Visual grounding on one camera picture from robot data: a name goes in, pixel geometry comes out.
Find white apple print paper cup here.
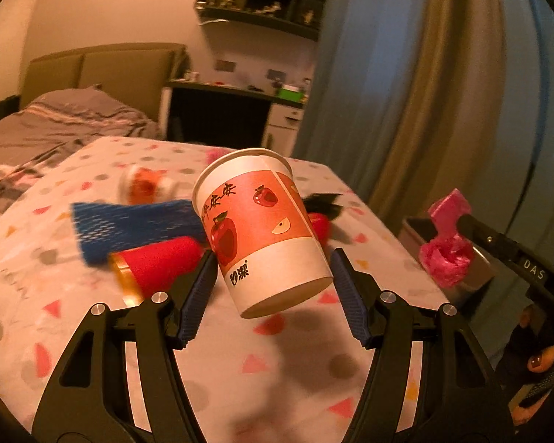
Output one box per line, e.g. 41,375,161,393
192,148,333,319

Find brown plastic trash bin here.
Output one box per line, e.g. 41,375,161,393
398,217,495,314

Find black crumpled plastic bag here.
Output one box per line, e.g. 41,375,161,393
303,193,343,221

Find grey striped bedding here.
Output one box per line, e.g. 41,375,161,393
0,86,161,217

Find green box on desk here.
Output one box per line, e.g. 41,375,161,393
276,84,304,103

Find patterned white tablecloth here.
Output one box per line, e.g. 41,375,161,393
0,137,445,442

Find red paper cup gold rim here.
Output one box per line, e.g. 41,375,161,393
308,212,330,248

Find dark top white desk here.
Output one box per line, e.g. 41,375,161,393
160,79,303,149

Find blue and beige curtain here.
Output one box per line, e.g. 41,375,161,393
291,0,554,365

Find brown upholstered headboard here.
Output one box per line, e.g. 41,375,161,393
20,43,191,121

